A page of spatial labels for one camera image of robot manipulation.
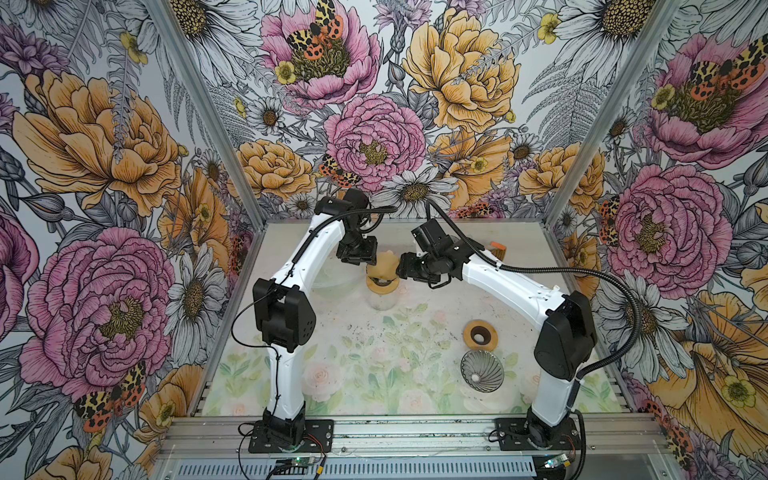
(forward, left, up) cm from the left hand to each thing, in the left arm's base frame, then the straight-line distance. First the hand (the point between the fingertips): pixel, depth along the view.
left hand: (365, 269), depth 86 cm
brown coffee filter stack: (+13, -44, -8) cm, 46 cm away
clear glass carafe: (0, -5, -18) cm, 19 cm away
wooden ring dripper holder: (-2, -5, -6) cm, 8 cm away
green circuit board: (-44, +16, -18) cm, 50 cm away
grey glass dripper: (-24, -32, -14) cm, 42 cm away
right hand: (-3, -12, -1) cm, 12 cm away
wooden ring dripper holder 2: (-11, -35, -15) cm, 39 cm away
